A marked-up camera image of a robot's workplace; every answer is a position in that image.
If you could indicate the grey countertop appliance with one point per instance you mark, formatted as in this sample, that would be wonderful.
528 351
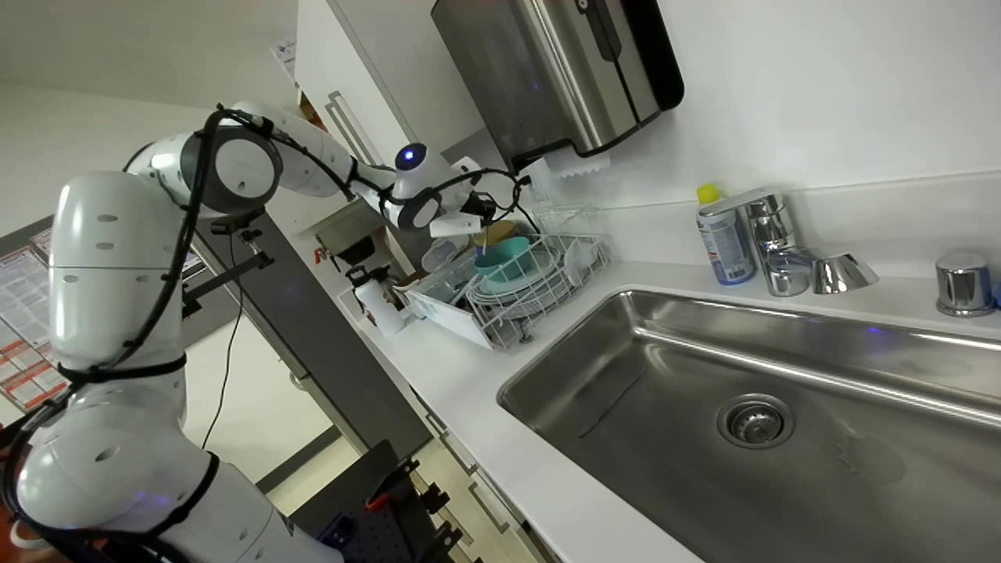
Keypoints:
354 246

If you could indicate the white drainer tray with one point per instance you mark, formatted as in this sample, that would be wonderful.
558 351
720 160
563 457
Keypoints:
447 316

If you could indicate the round metal sink drain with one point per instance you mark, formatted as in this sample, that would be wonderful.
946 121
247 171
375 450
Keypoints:
755 419

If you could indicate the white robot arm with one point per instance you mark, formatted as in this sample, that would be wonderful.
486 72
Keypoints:
104 260

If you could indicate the chrome faucet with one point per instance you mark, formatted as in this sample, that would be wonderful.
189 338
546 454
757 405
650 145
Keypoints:
780 246

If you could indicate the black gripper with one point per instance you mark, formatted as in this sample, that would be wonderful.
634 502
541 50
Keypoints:
486 209

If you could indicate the blue bowl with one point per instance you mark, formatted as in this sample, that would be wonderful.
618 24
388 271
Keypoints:
501 259

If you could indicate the white wall cabinet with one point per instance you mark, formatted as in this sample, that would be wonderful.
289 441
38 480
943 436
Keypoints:
345 63

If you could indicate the steel paper towel dispenser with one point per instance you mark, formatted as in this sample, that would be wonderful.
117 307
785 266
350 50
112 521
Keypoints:
563 72

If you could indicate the wall poster with red labels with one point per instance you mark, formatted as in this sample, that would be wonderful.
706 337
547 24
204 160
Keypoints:
23 334

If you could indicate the stainless steel sink basin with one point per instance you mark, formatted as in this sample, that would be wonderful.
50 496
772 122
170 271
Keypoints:
832 480

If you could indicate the chrome faucet knob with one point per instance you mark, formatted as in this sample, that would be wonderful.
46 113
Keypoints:
964 282

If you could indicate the blue soap bottle yellow cap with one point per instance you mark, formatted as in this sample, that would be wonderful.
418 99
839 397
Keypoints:
722 246

